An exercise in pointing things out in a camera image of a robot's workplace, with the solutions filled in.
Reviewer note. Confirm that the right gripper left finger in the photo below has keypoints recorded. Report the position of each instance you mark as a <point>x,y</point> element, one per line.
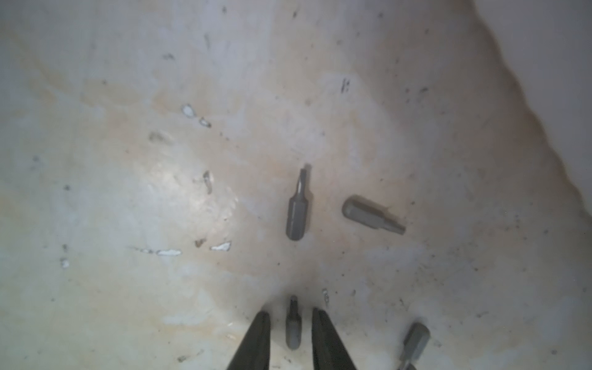
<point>254,350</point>

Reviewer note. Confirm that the screwdriver bit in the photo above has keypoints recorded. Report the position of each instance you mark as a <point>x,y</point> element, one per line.
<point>298,208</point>
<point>293,325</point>
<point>413,345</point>
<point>371,215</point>

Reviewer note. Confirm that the white storage box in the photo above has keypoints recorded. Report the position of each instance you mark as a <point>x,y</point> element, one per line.
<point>547,47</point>

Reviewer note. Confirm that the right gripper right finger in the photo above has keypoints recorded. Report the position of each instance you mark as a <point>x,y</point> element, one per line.
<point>328,350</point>

